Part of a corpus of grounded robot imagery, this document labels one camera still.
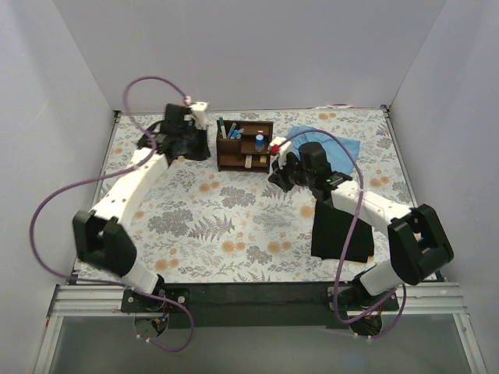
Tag small wooden block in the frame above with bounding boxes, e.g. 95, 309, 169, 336
245, 155, 253, 169

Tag green capped white marker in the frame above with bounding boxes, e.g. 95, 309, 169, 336
218, 117, 227, 139

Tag dark wooden desk organizer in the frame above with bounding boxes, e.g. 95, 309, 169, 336
216, 119, 274, 173

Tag blue capped white marker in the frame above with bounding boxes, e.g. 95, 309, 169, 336
227, 122, 236, 139

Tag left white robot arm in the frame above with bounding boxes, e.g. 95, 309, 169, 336
73, 101, 211, 312

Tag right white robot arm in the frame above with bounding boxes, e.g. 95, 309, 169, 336
268, 138, 454, 310

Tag light blue folded shorts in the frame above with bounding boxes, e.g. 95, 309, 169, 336
291, 132, 360, 175

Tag black folded cloth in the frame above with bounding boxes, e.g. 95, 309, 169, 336
310, 201, 374, 263

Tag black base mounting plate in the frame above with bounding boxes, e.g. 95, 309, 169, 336
120, 281, 389, 329

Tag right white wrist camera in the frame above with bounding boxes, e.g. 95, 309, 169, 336
268, 137, 292, 157

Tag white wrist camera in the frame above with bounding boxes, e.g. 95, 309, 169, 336
184, 101, 209, 130
268, 137, 292, 157

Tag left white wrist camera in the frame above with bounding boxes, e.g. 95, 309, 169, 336
184, 101, 209, 130

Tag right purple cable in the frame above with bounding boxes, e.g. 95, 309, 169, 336
271, 129, 407, 341

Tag purple cable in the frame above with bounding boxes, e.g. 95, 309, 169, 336
271, 129, 407, 341
29, 76, 195, 353

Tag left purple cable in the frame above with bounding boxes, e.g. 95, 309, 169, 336
29, 76, 195, 353

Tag aluminium frame rail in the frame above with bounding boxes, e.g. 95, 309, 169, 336
34, 282, 487, 373

